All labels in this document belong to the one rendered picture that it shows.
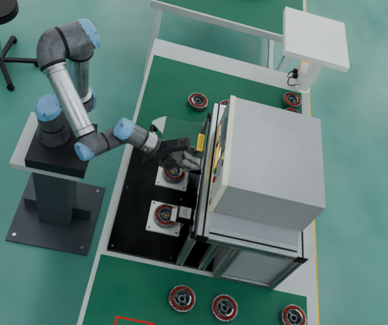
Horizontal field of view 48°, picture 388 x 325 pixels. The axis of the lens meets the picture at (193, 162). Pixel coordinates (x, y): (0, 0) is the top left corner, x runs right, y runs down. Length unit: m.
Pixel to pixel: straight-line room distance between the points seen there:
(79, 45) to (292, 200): 0.95
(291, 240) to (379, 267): 1.68
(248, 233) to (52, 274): 1.38
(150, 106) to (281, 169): 1.02
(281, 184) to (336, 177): 1.99
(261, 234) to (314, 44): 1.13
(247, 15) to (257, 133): 1.64
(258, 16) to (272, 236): 1.91
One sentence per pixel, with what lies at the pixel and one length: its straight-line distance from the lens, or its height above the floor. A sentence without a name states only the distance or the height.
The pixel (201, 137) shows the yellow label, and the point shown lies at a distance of 1.96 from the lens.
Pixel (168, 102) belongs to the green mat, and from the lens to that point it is 2.48.
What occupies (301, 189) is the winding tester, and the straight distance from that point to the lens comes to 1.65.
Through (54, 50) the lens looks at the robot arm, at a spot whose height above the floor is 1.43.
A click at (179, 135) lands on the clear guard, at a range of 1.94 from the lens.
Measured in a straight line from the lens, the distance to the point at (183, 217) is 1.95.
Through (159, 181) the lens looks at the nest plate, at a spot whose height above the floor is 0.78.
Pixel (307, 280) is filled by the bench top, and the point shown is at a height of 0.75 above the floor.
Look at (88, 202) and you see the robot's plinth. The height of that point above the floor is 0.02.
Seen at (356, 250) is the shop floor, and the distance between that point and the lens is 3.35.
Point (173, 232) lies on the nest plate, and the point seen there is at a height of 0.78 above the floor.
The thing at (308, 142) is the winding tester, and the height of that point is 1.32.
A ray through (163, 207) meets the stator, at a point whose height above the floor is 0.82.
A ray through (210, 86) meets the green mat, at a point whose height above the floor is 0.75.
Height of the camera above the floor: 2.57
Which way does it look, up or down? 54 degrees down
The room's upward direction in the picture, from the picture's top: 22 degrees clockwise
